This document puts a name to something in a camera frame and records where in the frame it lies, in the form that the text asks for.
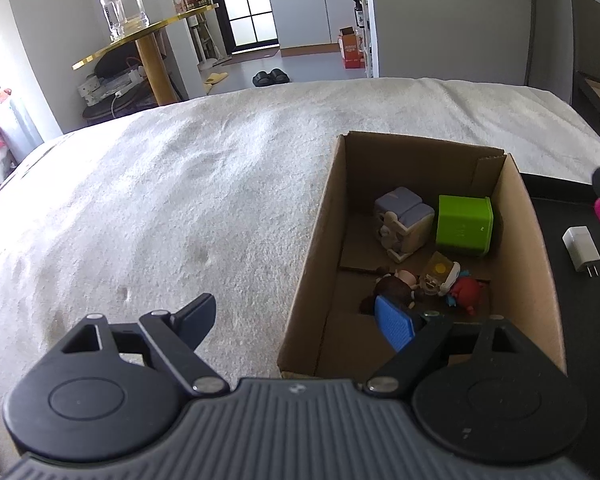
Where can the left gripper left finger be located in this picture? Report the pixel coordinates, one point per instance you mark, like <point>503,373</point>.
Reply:
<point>173,338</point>

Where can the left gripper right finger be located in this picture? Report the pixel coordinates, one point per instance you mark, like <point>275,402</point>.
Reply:
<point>419,342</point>

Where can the brown haired small figurine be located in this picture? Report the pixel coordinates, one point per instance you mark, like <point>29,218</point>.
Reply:
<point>399,287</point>

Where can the red blue beer mug figurine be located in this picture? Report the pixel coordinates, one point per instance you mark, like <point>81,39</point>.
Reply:
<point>445,278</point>

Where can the grey block figurine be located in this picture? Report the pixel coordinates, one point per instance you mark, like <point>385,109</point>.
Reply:
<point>403,223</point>

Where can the green toy cube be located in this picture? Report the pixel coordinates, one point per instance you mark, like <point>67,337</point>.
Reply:
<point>465,224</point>

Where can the white usb charger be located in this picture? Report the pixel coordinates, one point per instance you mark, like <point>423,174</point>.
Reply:
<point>582,250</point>

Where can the brown lined black tray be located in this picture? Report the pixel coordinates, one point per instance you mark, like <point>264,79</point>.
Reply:
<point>586,99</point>

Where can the white fluffy blanket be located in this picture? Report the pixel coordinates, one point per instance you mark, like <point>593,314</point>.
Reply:
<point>220,194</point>

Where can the dark chair with tray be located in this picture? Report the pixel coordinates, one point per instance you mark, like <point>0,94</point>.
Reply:
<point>586,37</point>

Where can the yellow cloth on floor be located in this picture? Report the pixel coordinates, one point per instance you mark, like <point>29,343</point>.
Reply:
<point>213,80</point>

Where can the black slippers pair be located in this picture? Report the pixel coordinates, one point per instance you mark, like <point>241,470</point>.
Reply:
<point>265,79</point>

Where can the orange red carton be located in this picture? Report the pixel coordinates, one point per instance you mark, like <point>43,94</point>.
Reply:
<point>350,48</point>

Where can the gold round side table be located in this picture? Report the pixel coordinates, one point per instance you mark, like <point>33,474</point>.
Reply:
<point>150,56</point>

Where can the black spray bottle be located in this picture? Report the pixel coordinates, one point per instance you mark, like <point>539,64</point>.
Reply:
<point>359,14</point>

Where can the clear glass jar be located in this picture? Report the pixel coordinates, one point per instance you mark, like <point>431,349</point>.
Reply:
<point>124,17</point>

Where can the white kitchen cabinet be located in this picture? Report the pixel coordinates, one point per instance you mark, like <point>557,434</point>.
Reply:
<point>311,25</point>

